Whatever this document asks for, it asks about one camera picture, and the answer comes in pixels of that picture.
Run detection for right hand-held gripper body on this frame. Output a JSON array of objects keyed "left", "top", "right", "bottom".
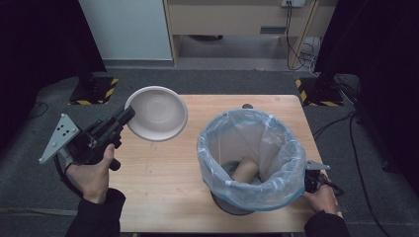
[{"left": 303, "top": 160, "right": 346, "bottom": 198}]

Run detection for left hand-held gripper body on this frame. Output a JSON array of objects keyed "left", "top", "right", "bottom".
[{"left": 39, "top": 113, "right": 125, "bottom": 166}]

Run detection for white paper bowl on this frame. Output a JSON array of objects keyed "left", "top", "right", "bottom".
[{"left": 124, "top": 85, "right": 190, "bottom": 143}]

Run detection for bin with blue liner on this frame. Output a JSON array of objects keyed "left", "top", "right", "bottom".
[{"left": 196, "top": 108, "right": 307, "bottom": 212}]

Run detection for black mesh trash bin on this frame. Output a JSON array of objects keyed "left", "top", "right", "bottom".
[{"left": 210, "top": 160, "right": 266, "bottom": 217}]

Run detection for person's right hand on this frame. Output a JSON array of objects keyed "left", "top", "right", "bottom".
[{"left": 302, "top": 185, "right": 339, "bottom": 215}]

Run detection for person's left hand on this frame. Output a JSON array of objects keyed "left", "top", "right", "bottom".
[{"left": 64, "top": 143, "right": 117, "bottom": 204}]

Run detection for striped black stand base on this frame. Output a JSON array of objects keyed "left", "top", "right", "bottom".
[
  {"left": 294, "top": 76, "right": 346, "bottom": 108},
  {"left": 68, "top": 76, "right": 120, "bottom": 107}
]

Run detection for cardboard tube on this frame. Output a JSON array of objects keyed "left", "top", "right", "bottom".
[{"left": 231, "top": 156, "right": 261, "bottom": 184}]

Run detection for white cabinet panel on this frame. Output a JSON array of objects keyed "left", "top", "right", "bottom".
[{"left": 78, "top": 0, "right": 174, "bottom": 62}]

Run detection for black curtain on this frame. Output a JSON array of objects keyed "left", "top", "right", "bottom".
[
  {"left": 313, "top": 0, "right": 419, "bottom": 187},
  {"left": 0, "top": 0, "right": 108, "bottom": 153}
]

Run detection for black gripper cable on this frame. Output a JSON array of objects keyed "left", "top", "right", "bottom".
[{"left": 53, "top": 153, "right": 84, "bottom": 199}]

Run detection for thin black floor cable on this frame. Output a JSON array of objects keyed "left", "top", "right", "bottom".
[{"left": 27, "top": 101, "right": 49, "bottom": 120}]

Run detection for black hanging cables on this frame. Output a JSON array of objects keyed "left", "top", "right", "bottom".
[{"left": 285, "top": 2, "right": 319, "bottom": 72}]

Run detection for wall power socket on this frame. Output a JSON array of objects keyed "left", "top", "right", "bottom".
[{"left": 281, "top": 0, "right": 306, "bottom": 9}]

